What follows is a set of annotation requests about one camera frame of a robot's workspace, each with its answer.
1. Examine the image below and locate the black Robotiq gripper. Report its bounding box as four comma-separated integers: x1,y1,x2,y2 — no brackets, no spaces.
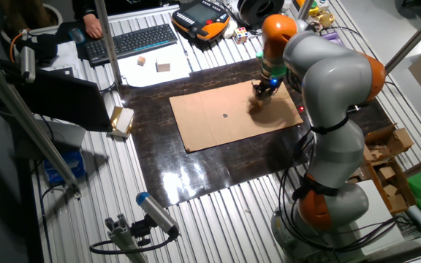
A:
252,76,281,100

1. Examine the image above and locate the dark sleeved forearm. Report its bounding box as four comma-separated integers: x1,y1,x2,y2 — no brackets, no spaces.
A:
72,0,99,21

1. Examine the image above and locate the pale wooden block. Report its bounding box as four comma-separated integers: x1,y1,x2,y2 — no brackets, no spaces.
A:
155,58,172,73

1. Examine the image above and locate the person's bare hand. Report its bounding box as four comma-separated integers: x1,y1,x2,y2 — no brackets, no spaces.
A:
83,13,104,39

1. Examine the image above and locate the brown cardboard sheet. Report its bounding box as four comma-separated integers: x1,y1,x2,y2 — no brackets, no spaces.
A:
169,80,304,153

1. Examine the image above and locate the colourful puzzle cube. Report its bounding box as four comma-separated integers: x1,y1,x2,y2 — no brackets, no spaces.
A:
233,26,249,45

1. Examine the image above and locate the white rounded object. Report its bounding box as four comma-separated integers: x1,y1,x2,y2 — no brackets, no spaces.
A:
221,20,239,39

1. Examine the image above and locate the black filament spool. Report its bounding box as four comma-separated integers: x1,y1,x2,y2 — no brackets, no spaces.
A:
237,0,285,28

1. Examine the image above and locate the purple plastic bag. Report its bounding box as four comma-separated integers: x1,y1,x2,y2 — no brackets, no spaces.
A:
319,31,344,47

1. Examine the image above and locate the orange black teach pendant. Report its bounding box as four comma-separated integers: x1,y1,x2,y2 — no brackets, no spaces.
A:
171,0,231,42

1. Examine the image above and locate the dark glossy mat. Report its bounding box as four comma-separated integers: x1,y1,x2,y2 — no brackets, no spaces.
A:
118,58,394,209

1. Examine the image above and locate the white paper sheet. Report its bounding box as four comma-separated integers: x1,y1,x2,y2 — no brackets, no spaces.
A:
117,43,192,88

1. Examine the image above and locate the torn cardboard box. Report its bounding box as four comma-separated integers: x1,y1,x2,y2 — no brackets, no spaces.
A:
363,123,415,164

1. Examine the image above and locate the black computer keyboard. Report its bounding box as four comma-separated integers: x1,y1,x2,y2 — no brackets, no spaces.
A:
83,23,179,68

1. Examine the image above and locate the gold and white box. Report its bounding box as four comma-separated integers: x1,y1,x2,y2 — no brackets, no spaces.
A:
107,105,135,139

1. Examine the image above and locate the open cardboard box with scraps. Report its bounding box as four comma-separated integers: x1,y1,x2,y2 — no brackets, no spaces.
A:
363,159,418,216

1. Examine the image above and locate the dark computer mouse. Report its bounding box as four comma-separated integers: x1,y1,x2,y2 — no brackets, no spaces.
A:
67,28,86,45

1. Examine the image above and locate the black laptop screen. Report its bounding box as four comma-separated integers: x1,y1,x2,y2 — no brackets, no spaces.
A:
0,58,113,133

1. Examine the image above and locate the grey aluminium profile stub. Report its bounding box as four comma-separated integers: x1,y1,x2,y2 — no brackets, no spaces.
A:
104,213,149,263

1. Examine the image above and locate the white paper roll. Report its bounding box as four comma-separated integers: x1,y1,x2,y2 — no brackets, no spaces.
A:
406,205,421,237

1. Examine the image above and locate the grey flat box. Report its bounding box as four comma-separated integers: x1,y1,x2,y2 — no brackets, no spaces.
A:
16,117,87,160

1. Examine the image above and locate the white paper stack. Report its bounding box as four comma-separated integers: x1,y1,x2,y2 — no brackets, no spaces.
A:
40,40,84,80

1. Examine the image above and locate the blue plastic package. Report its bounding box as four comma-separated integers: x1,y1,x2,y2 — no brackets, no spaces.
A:
42,149,86,186

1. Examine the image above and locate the white round bin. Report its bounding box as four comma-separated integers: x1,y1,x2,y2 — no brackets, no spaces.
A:
42,2,64,27

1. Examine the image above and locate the black fabric pouch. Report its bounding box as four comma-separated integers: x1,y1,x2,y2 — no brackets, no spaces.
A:
15,33,59,64

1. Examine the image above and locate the thin aluminium post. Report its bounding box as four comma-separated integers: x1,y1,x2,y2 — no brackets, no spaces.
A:
297,0,314,21

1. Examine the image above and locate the silver camera with blue cap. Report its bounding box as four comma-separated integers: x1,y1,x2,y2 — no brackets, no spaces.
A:
135,191,181,237

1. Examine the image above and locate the slanted aluminium frame bar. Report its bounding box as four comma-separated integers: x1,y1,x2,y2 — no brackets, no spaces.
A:
384,2,421,74

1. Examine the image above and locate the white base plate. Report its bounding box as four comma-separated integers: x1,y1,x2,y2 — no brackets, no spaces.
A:
352,178,406,256

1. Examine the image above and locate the upright aluminium post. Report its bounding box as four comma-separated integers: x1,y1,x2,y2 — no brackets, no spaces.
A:
94,0,123,87

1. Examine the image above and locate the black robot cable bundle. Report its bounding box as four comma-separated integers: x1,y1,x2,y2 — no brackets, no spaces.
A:
278,127,401,254

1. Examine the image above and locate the black camera bracket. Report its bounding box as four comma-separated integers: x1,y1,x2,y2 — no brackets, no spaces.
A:
129,214,157,248

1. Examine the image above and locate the black camera cable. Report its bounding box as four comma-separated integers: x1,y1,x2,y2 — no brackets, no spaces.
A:
88,233,178,256

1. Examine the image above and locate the long aluminium frame bar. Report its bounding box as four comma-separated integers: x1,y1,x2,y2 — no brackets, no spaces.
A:
0,50,83,200

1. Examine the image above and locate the silver depth camera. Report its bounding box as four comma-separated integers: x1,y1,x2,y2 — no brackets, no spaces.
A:
18,45,37,84

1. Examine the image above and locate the orange cable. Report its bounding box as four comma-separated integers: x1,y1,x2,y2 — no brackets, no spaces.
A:
9,28,31,64

